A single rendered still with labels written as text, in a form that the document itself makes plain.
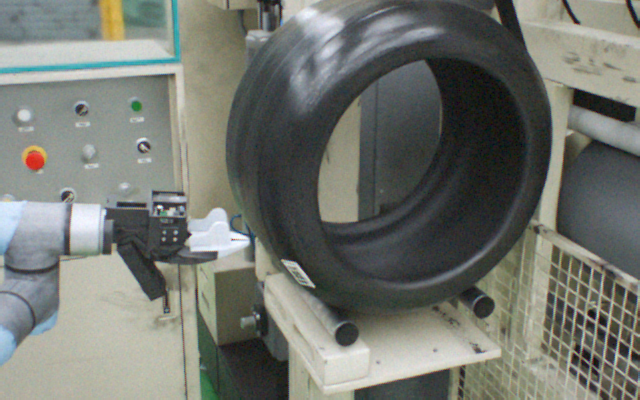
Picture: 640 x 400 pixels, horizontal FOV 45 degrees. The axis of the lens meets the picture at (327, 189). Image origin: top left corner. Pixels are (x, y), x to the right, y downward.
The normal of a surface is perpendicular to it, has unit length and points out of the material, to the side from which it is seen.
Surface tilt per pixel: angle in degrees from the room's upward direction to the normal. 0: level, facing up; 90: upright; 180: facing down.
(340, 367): 90
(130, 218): 102
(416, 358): 0
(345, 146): 90
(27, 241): 92
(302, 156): 87
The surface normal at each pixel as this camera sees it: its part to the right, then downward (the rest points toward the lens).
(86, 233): 0.25, 0.05
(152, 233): 0.19, 0.53
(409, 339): 0.01, -0.94
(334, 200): 0.36, 0.32
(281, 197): -0.44, 0.33
